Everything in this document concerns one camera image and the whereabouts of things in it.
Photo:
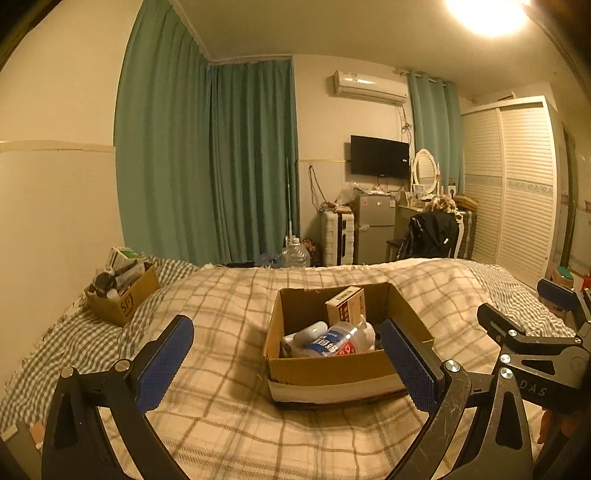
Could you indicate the black jacket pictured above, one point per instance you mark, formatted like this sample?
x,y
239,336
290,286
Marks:
x,y
429,235

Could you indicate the white air conditioner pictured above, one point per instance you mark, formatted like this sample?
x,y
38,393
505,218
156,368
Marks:
x,y
369,86

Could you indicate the white ribbed suitcase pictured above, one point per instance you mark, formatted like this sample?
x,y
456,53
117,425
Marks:
x,y
337,237

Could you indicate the red fire extinguisher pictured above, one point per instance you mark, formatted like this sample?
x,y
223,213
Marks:
x,y
586,279

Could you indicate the small cardboard box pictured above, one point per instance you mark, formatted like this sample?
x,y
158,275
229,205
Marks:
x,y
124,300

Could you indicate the pleated green curtain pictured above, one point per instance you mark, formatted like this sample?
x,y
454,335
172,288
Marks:
x,y
254,161

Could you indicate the person's right hand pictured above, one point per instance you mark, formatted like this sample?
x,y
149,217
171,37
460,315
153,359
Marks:
x,y
548,425

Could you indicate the green white carton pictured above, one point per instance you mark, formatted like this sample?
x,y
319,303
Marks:
x,y
123,258

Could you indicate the clear water jug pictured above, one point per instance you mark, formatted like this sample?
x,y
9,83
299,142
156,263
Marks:
x,y
295,254

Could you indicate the white louvred wardrobe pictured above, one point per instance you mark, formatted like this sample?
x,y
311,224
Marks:
x,y
512,194

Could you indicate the black wall television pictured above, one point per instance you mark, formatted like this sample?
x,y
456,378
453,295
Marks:
x,y
379,157

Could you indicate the brown barcode carton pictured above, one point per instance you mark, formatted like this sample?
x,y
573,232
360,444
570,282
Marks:
x,y
344,305

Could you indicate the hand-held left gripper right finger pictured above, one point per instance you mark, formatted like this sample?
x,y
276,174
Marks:
x,y
410,369

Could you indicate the grey small fridge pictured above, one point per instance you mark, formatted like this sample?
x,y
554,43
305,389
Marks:
x,y
374,228

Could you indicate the white oval mirror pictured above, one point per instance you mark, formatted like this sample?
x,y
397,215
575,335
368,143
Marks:
x,y
425,168

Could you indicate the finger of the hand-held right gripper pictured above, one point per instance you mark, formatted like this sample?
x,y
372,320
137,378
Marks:
x,y
501,321
558,293

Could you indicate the ceiling lamp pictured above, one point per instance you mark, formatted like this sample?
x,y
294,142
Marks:
x,y
487,14

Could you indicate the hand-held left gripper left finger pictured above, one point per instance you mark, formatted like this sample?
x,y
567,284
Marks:
x,y
165,364

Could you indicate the green checked bed sheet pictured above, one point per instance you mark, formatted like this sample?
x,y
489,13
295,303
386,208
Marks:
x,y
69,341

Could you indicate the wide green curtain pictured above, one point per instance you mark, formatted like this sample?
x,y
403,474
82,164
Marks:
x,y
161,138

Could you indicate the brown suitcase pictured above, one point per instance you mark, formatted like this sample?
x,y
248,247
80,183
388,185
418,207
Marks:
x,y
467,230

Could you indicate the dark bottles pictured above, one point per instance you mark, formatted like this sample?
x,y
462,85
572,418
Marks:
x,y
104,281

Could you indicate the narrow green curtain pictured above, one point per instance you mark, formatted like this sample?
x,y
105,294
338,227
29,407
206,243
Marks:
x,y
436,120

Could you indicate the blond curly wig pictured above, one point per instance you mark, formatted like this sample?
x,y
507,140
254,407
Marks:
x,y
441,204

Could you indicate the large cardboard box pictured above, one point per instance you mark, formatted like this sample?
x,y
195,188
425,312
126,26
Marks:
x,y
332,369

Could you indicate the white pole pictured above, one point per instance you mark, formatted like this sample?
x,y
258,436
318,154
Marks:
x,y
288,198

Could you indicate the clear plastic bag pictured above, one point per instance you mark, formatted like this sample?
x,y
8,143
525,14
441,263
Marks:
x,y
344,197

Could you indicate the white dressing table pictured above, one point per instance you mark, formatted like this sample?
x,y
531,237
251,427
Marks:
x,y
406,221

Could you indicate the clear water bottle blue label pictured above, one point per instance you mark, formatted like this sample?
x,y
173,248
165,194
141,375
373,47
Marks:
x,y
337,342

